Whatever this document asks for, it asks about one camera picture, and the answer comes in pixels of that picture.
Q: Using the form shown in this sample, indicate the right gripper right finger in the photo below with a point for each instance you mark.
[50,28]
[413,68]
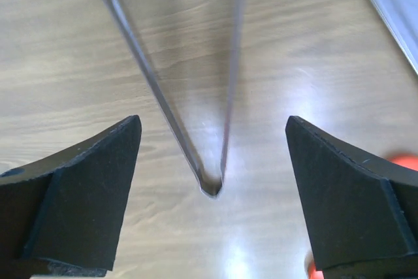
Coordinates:
[360,209]

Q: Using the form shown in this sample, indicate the metal tongs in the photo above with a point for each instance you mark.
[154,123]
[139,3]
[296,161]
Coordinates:
[209,186]

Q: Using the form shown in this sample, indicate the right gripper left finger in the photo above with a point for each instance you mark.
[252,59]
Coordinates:
[62,215]

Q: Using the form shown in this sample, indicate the orange box lid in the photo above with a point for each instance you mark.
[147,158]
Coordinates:
[403,159]

